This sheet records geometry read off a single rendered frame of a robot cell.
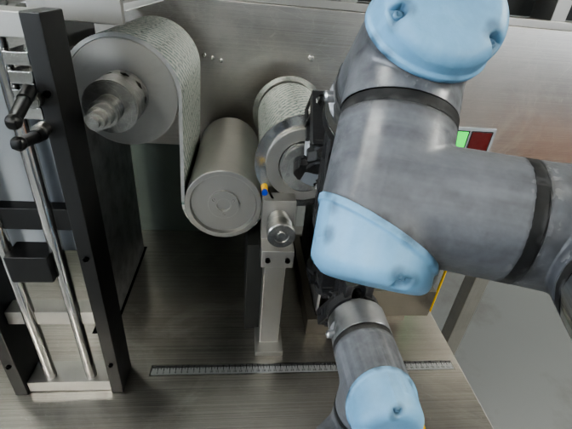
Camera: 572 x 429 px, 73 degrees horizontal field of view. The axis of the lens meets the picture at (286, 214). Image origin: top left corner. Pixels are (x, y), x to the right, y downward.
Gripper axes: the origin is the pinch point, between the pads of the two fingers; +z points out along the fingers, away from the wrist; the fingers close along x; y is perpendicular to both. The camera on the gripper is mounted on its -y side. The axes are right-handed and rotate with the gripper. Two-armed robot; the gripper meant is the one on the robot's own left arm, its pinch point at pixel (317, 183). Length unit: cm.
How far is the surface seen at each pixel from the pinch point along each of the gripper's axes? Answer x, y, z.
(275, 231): 6.1, -7.0, -0.1
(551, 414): -124, -72, 107
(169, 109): 20.8, 9.3, -1.3
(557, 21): -55, 41, 14
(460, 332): -79, -36, 99
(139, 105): 23.5, 7.4, -6.5
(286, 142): 4.7, 5.7, -0.4
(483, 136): -47, 20, 30
